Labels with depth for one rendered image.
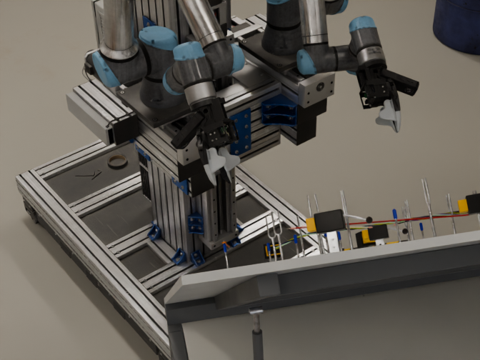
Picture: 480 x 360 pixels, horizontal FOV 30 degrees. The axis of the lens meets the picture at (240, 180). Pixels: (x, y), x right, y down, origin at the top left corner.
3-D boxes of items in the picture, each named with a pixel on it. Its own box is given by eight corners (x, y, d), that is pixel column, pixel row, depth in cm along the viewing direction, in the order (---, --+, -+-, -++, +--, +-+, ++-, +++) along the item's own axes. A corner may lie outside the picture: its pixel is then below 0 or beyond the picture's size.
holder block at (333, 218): (377, 248, 174) (368, 203, 176) (321, 258, 176) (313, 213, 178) (378, 249, 179) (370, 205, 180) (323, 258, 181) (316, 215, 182)
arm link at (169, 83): (203, 88, 242) (217, 76, 232) (167, 101, 238) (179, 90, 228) (192, 61, 242) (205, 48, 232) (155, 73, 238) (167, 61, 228)
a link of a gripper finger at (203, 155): (205, 161, 218) (201, 129, 221) (199, 163, 218) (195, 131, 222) (214, 167, 222) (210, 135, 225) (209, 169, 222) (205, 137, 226)
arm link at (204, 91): (178, 91, 223) (193, 91, 230) (183, 108, 223) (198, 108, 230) (204, 81, 220) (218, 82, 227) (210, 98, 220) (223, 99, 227)
